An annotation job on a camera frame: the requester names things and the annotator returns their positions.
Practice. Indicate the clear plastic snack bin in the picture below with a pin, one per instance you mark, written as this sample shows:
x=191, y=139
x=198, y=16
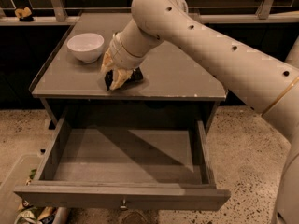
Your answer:
x=23, y=181

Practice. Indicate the green crushed soda can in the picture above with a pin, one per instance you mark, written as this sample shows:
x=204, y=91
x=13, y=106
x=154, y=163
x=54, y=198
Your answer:
x=114, y=34

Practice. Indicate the grey top drawer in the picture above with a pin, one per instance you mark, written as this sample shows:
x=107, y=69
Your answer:
x=154, y=158

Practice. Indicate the black rxbar chocolate bar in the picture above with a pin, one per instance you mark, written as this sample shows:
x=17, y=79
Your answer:
x=136, y=76

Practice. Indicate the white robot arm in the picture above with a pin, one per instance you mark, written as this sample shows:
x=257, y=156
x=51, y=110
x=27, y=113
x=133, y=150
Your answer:
x=266, y=84

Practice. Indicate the snack bags in bin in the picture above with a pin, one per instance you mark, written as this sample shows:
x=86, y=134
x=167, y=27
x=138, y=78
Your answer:
x=29, y=214

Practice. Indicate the small yellow black object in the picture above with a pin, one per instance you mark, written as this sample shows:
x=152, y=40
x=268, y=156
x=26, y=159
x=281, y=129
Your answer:
x=24, y=14

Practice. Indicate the grey cabinet counter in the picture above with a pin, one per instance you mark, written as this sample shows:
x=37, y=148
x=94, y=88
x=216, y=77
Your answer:
x=169, y=74

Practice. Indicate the metal window railing frame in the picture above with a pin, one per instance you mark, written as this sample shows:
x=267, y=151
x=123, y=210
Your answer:
x=205, y=11

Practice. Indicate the metal drawer knob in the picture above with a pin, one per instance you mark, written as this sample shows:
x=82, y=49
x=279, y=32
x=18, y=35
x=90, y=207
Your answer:
x=123, y=205

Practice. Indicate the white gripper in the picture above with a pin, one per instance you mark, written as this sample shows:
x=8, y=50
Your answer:
x=120, y=56

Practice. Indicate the white ceramic bowl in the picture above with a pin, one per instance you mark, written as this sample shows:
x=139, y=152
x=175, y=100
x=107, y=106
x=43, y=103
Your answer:
x=87, y=47

